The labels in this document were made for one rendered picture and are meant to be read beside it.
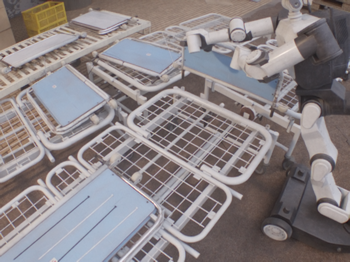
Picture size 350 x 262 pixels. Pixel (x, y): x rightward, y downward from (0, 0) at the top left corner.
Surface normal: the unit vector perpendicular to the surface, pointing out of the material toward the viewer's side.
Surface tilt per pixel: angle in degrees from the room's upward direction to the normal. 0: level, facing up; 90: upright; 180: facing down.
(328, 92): 90
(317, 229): 0
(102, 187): 5
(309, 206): 0
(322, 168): 90
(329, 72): 89
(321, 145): 90
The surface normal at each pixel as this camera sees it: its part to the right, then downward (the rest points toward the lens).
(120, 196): 0.07, -0.69
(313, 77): -0.05, 0.66
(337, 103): -0.56, 0.57
